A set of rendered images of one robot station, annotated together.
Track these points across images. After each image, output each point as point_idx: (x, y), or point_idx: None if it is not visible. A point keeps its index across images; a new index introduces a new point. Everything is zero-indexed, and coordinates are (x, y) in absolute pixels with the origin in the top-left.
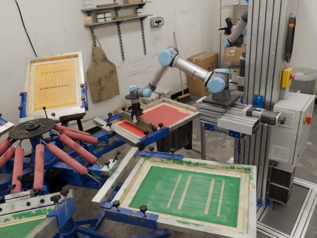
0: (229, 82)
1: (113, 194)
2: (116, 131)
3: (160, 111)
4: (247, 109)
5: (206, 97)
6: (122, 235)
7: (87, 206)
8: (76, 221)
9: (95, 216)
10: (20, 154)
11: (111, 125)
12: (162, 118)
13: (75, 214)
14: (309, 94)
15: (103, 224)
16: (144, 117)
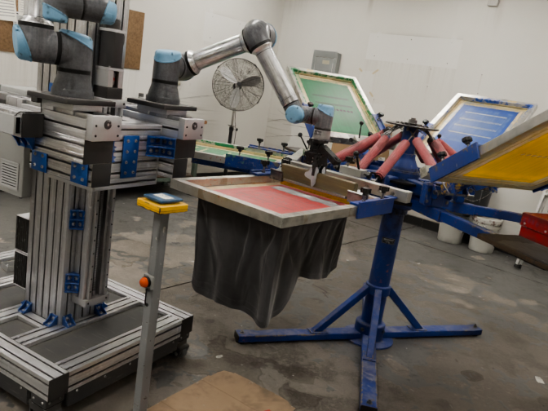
0: (115, 103)
1: (370, 394)
2: (338, 172)
3: (280, 206)
4: (129, 104)
5: (187, 106)
6: (312, 347)
7: (414, 395)
8: (375, 294)
9: (382, 376)
10: (395, 134)
11: (346, 161)
12: (267, 196)
13: (425, 383)
14: (3, 85)
15: (356, 364)
16: (312, 204)
